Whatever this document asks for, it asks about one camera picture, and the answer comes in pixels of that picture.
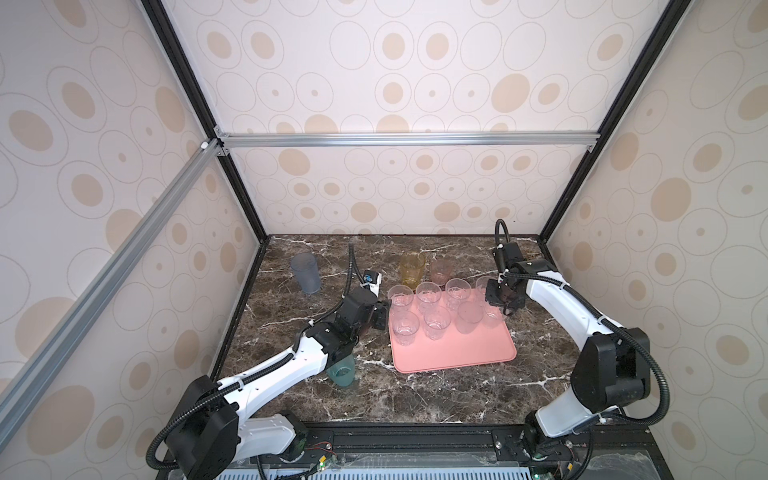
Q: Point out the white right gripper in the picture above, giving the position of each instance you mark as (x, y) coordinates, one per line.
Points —
(492, 298)

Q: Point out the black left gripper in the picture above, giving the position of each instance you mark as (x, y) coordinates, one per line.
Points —
(383, 313)

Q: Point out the clear tall faceted glass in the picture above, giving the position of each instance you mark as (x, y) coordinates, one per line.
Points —
(482, 283)

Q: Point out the frosted dotted tumbler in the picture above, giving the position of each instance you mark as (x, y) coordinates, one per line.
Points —
(492, 316)

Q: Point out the clear small round glass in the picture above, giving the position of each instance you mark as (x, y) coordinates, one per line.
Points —
(469, 315)

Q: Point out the clear faceted short tumbler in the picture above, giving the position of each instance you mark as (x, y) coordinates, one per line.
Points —
(457, 291)

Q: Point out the clear wide faceted tumbler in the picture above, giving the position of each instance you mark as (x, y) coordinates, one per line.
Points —
(405, 327)

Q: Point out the blue translucent tall cup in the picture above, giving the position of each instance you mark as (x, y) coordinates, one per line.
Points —
(305, 270)

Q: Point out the clear large wide glass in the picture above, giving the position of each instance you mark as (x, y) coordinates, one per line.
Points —
(436, 322)

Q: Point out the pink plastic tray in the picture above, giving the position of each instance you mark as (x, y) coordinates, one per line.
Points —
(453, 350)

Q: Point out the yellow translucent tall glass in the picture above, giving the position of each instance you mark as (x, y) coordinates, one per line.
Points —
(411, 269)

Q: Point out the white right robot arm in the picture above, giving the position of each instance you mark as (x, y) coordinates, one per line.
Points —
(613, 368)

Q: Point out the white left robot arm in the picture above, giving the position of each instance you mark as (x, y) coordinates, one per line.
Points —
(214, 423)

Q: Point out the green translucent cup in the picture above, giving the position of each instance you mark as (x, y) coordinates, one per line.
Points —
(342, 373)

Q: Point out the pink translucent tumbler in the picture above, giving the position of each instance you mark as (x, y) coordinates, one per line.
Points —
(441, 271)

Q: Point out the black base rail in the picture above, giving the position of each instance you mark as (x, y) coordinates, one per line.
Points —
(463, 451)

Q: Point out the aluminium frame rail back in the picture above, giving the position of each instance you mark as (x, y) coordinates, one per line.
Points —
(421, 139)

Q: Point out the aluminium frame rail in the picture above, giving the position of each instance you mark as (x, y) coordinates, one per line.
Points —
(421, 139)
(48, 360)

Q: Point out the black corner frame post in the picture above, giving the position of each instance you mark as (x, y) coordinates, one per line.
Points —
(648, 56)

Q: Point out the aluminium frame rail left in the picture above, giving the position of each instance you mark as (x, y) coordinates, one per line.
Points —
(48, 360)

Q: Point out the black left corner post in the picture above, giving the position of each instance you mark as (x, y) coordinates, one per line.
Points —
(161, 24)

